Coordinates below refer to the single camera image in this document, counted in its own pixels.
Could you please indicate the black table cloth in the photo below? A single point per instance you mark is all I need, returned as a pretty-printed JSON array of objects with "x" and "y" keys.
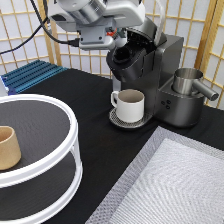
[{"x": 106, "y": 150}]

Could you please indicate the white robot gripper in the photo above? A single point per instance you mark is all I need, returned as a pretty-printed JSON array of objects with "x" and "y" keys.
[{"x": 92, "y": 19}]

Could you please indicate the white ceramic mug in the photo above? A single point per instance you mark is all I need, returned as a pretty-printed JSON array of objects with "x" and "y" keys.
[{"x": 128, "y": 104}]

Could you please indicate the grey woven placemat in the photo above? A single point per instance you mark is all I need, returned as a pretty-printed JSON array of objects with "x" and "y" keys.
[{"x": 172, "y": 180}]

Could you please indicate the steel milk frother jug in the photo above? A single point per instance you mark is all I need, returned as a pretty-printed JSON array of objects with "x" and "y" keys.
[{"x": 188, "y": 81}]

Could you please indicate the white two-tier round shelf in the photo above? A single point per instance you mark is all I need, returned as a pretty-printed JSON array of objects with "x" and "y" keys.
[{"x": 50, "y": 170}]

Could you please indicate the red-lidded coffee pod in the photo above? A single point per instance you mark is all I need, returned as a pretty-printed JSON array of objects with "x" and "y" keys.
[{"x": 112, "y": 33}]

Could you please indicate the grey pod coffee machine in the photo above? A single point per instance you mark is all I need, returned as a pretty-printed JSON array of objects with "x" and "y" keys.
[{"x": 147, "y": 63}]

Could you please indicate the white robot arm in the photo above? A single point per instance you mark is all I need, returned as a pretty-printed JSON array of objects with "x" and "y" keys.
[{"x": 101, "y": 24}]

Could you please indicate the wooden shoji folding screen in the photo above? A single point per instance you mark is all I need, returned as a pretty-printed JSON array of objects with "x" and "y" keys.
[{"x": 199, "y": 22}]

